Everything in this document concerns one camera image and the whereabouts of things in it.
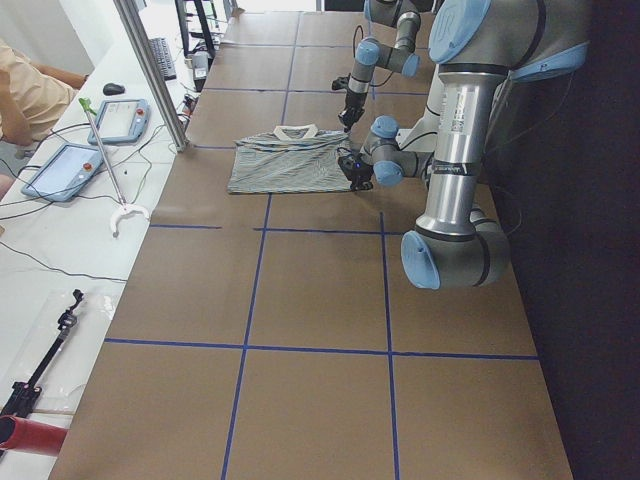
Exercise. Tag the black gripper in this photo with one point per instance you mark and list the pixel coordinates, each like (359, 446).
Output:
(362, 173)
(353, 108)

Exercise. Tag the striped polo shirt cream collar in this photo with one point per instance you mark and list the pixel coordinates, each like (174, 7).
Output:
(289, 160)

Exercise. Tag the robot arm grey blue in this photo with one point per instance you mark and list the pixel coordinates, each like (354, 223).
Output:
(370, 53)
(475, 46)

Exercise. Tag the black keyboard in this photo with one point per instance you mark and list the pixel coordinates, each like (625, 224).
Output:
(161, 53)

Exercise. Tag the far blue teach pendant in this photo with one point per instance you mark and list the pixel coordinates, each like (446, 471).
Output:
(122, 122)

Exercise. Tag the blue teach pendant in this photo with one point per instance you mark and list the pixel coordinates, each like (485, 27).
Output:
(65, 173)
(122, 122)

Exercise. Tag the black computer mouse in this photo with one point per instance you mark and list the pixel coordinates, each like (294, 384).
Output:
(111, 89)

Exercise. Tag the white reacher grabber tool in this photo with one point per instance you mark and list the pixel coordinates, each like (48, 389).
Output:
(125, 208)

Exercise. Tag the near blue teach pendant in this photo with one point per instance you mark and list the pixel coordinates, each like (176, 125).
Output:
(65, 173)

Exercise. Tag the person in beige shirt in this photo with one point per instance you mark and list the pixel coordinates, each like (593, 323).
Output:
(34, 96)

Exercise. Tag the black tripod stick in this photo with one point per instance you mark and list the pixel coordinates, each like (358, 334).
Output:
(25, 393)

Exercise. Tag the red cylinder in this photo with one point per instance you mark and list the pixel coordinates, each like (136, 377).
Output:
(29, 436)

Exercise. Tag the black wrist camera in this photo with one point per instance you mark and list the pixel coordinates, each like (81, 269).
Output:
(349, 165)
(340, 83)

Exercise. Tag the white column pedestal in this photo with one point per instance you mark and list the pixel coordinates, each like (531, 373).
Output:
(422, 137)

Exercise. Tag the aluminium frame post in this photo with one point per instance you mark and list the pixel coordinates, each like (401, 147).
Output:
(134, 28)

